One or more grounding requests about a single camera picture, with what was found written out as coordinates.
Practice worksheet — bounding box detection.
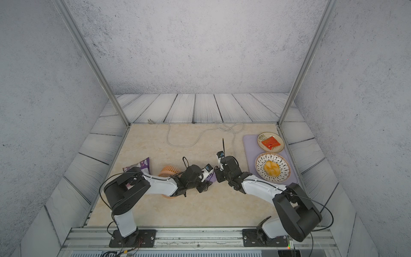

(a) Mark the small plate with red packet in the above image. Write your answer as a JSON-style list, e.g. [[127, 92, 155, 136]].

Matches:
[[257, 132, 284, 153]]

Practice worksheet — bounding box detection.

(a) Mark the white power strip cord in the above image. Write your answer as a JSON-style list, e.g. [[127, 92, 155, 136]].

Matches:
[[147, 119, 245, 149]]

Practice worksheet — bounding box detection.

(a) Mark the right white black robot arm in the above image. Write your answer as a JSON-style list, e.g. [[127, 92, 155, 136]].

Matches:
[[215, 151, 323, 246]]

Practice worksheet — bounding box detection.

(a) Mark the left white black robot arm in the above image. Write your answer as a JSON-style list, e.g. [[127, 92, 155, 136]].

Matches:
[[103, 164, 214, 239]]

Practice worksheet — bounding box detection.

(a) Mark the purple snack bag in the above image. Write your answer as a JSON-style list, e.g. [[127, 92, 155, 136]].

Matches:
[[123, 158, 150, 190]]

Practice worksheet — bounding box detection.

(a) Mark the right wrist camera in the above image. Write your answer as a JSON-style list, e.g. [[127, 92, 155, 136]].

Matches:
[[217, 151, 225, 170]]

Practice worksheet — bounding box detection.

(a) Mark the purple placemat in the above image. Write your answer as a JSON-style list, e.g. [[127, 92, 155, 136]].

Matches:
[[243, 134, 299, 185]]

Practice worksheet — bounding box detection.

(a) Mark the purple power strip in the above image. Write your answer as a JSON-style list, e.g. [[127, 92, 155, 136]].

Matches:
[[206, 172, 217, 183]]

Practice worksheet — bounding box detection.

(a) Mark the left aluminium frame post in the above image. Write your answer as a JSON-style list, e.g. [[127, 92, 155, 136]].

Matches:
[[52, 0, 131, 128]]

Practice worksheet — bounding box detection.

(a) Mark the aluminium frame post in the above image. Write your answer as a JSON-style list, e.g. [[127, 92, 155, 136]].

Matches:
[[277, 0, 338, 127], [52, 0, 131, 128]]

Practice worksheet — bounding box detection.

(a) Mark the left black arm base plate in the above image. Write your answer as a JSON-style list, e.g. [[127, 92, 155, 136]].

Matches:
[[109, 229, 157, 248]]

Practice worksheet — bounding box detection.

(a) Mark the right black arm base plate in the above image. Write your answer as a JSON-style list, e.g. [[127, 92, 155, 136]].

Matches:
[[242, 229, 289, 247]]

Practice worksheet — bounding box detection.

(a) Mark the right aluminium frame post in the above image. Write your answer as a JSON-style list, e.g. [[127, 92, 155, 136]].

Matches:
[[277, 0, 338, 127]]

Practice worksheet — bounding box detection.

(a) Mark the patterned plate with yellow food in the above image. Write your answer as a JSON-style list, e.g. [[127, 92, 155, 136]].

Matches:
[[255, 153, 291, 184]]

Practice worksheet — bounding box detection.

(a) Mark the orange desk fan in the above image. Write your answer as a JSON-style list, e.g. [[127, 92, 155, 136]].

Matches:
[[158, 166, 181, 181]]

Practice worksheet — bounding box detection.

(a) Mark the aluminium front rail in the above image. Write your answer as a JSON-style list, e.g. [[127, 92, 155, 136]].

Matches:
[[58, 227, 340, 257]]

